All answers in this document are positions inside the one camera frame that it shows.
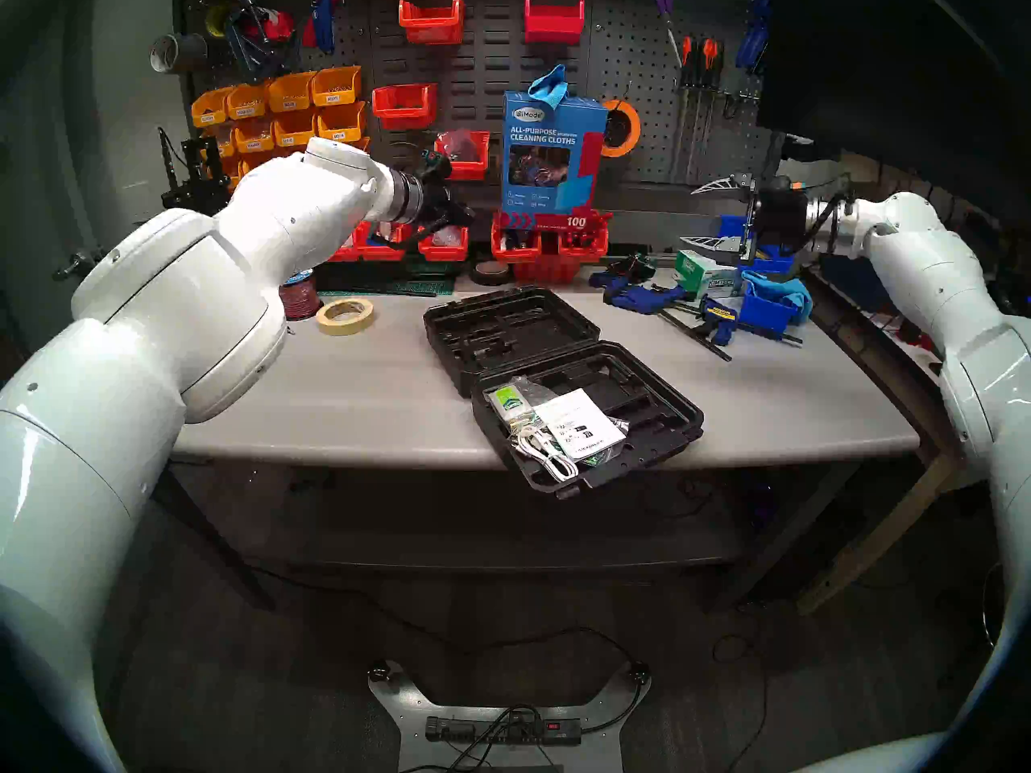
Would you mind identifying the silver door handle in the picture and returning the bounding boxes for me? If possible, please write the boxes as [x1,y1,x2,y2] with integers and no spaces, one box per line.
[52,248,106,283]

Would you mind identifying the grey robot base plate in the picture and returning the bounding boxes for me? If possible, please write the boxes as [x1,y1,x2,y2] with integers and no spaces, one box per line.
[369,660,652,773]

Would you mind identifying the green white packet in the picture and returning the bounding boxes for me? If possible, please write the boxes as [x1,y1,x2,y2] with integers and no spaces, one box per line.
[487,382,537,428]

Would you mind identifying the blue cloth in dispenser box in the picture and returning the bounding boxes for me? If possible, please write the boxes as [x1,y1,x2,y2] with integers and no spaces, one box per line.
[528,63,569,108]

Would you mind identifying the blue microfiber cloth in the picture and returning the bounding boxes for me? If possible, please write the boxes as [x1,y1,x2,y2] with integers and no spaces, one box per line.
[741,271,814,325]

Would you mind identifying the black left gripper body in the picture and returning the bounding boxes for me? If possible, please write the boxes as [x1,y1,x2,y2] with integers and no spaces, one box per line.
[413,174,478,230]

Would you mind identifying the grey workbench lower shelf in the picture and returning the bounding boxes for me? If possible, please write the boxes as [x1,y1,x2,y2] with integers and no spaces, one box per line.
[185,465,806,587]

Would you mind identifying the beige side desk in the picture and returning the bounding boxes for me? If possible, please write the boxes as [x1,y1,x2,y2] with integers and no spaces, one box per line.
[793,147,1031,615]

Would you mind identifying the orange plastic bin with bag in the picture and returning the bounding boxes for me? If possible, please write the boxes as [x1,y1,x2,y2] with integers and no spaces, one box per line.
[435,131,491,181]

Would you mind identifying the blue handled pliers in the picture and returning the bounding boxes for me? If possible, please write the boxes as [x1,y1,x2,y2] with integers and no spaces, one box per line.
[737,0,772,76]

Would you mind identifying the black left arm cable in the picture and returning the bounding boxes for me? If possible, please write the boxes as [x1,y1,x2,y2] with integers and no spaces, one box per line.
[369,220,440,254]

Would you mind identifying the blue yellow bar clamp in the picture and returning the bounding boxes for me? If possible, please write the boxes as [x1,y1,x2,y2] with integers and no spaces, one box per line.
[697,296,805,347]

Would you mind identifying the white green tissue box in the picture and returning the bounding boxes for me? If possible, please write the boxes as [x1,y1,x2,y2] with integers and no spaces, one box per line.
[673,248,743,297]

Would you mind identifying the white instruction booklet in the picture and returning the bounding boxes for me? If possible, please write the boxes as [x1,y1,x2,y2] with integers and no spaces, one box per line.
[534,388,628,463]

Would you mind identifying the beige masking tape roll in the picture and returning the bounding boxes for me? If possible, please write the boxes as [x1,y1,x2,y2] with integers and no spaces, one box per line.
[316,298,376,337]

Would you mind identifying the large blue plastic bin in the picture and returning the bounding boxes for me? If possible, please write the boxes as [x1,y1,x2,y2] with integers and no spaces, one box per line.
[718,214,798,277]

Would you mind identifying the black metal tool stand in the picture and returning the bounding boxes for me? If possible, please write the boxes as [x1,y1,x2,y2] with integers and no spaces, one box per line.
[159,131,236,218]

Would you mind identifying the green cutting mat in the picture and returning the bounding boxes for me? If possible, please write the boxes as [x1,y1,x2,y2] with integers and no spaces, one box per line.
[318,277,457,298]

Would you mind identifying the red wire spool blue label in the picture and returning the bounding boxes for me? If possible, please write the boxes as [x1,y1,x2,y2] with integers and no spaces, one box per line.
[279,269,324,322]

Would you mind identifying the small blue plastic bin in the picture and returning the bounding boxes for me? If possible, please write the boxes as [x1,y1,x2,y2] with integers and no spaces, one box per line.
[737,279,798,335]

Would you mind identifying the blue cleaning cloths box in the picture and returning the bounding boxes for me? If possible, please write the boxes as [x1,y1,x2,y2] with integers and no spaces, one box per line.
[501,91,609,234]

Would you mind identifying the grey pegboard panel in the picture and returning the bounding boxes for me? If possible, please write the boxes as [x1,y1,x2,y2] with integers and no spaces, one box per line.
[592,0,786,192]

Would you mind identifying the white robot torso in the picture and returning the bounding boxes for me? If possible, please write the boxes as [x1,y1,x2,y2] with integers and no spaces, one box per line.
[793,731,955,773]

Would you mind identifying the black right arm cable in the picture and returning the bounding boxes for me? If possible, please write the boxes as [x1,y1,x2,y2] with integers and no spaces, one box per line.
[808,190,856,255]

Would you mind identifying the black monitor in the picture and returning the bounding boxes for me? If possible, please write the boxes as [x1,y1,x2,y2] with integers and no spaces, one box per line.
[756,0,1031,225]

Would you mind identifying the orange black screwdriver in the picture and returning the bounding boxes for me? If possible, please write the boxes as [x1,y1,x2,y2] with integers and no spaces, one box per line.
[670,35,696,183]
[689,39,711,180]
[699,39,724,176]

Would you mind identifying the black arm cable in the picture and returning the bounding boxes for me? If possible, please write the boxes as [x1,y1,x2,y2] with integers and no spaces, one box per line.
[808,190,856,255]
[369,220,440,254]

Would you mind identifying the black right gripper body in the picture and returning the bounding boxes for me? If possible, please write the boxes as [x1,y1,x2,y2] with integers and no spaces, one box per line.
[739,180,814,267]

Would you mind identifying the yellow storage bins rack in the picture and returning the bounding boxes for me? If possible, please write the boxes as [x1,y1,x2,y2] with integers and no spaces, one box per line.
[173,0,375,217]

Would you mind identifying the black power strip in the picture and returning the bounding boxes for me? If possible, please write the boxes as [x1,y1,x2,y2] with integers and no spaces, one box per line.
[425,717,582,748]

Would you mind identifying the white coiled cable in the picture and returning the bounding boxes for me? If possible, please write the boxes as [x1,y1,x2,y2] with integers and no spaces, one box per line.
[514,425,580,483]

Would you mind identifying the grey pipe piece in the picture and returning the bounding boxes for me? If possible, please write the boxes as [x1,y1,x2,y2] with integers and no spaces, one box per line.
[151,32,209,76]

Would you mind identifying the black plastic tool box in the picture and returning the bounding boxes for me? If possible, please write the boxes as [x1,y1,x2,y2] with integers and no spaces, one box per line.
[423,286,706,500]

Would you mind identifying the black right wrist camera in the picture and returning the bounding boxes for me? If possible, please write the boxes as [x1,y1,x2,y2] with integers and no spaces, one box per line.
[760,176,813,210]

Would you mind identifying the large red wall bins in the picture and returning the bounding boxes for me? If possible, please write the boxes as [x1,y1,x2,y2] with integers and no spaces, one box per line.
[366,0,597,186]

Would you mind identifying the grey gear puller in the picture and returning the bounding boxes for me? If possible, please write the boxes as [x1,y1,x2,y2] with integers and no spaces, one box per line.
[222,0,303,86]

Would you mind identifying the purple handled scissors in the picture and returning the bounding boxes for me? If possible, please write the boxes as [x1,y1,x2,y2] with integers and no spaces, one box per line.
[642,0,684,65]

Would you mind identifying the red plastic bin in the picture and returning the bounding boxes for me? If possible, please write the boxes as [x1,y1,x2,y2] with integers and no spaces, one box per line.
[524,0,586,46]

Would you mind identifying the orange tape reel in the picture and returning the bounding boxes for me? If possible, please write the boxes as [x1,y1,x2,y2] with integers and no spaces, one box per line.
[602,99,644,159]

